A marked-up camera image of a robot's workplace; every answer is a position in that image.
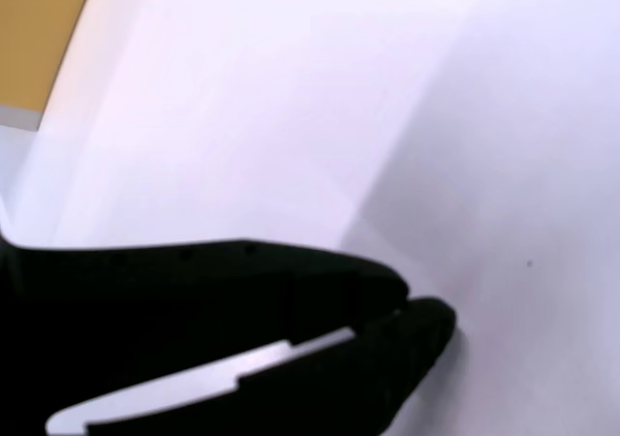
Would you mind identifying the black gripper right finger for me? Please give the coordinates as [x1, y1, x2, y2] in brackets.
[85, 297, 458, 436]

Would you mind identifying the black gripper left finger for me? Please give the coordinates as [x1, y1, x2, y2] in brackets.
[0, 234, 411, 436]

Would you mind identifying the yellow box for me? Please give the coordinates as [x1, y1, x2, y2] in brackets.
[0, 0, 102, 113]

